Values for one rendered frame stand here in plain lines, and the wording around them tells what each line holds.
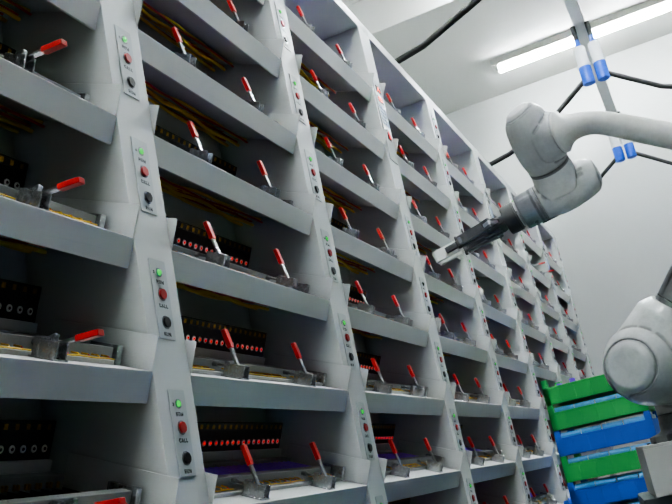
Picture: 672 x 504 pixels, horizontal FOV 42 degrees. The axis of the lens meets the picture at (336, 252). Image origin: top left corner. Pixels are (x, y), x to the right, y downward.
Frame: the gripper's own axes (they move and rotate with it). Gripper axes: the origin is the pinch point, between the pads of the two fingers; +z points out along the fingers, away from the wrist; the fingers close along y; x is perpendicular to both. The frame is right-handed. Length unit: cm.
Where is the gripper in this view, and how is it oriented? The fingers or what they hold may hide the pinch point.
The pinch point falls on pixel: (448, 253)
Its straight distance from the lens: 225.6
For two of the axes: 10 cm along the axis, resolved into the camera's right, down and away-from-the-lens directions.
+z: -8.4, 4.7, 2.8
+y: 4.0, 1.8, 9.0
